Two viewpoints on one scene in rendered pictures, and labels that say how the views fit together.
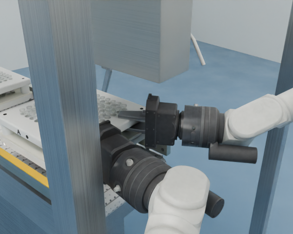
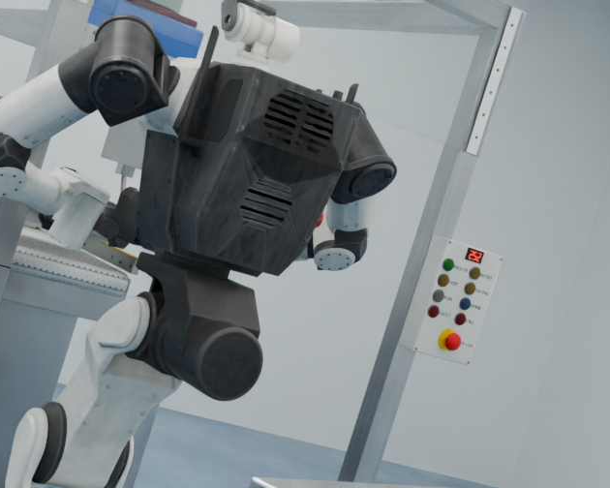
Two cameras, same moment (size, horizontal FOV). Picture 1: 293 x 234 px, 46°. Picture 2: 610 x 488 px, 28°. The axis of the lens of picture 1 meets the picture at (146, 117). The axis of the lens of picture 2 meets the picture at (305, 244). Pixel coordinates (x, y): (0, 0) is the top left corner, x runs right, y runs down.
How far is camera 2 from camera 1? 1.92 m
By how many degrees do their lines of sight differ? 32
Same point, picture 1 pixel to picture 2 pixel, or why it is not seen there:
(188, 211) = (71, 175)
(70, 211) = not seen: hidden behind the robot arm
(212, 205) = (105, 220)
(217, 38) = not seen: outside the picture
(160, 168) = not seen: hidden behind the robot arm
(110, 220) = (35, 293)
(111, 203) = (43, 259)
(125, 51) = (130, 141)
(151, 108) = (126, 194)
